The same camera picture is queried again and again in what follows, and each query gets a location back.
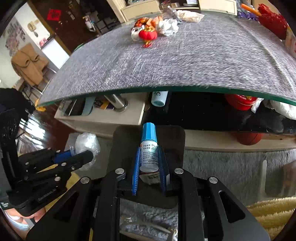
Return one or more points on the chrome table leg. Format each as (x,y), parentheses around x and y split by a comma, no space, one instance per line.
(120,104)

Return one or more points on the grey shaggy rug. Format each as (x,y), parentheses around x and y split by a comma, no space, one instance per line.
(251,177)

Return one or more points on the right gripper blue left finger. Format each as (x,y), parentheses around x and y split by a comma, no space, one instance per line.
(135,174)

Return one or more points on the blue capped spray bottle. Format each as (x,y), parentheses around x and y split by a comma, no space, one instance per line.
(149,161)

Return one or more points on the tan coat on chair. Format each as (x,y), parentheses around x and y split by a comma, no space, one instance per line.
(29,65)

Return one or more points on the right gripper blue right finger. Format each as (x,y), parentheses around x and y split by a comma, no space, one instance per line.
(163,170)

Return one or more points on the light blue bottle under table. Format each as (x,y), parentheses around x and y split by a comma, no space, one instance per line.
(159,98)

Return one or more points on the orange handled tool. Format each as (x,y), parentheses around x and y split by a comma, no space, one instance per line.
(251,10)

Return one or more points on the red round tin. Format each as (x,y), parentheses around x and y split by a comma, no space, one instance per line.
(240,102)

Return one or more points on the cream tv cabinet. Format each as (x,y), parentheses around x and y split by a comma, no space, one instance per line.
(144,8)

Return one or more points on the silver blister pack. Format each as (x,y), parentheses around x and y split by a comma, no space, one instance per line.
(173,13)

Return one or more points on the yellow fluffy blanket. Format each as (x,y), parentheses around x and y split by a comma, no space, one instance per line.
(273,214)

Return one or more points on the black trash bin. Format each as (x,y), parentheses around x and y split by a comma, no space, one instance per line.
(125,142)

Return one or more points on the red plastic basket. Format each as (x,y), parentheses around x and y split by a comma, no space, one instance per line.
(274,22)

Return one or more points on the orange folded paper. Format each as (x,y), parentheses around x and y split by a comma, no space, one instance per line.
(155,21)

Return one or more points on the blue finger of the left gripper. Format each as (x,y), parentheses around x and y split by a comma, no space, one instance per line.
(62,156)

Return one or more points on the crumpled white tissue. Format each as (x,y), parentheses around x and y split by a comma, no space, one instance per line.
(189,16)

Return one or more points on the basketball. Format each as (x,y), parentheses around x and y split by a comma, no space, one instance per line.
(248,139)

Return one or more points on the red gold foil wrapper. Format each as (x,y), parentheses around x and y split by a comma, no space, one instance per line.
(141,22)

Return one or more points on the grey woven table mat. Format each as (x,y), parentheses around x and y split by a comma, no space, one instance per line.
(221,53)

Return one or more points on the dark brown door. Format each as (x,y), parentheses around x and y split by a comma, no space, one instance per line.
(75,22)

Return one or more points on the person's right hand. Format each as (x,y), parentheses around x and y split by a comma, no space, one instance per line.
(19,222)

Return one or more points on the red lantern ornament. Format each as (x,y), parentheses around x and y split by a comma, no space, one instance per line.
(148,34)

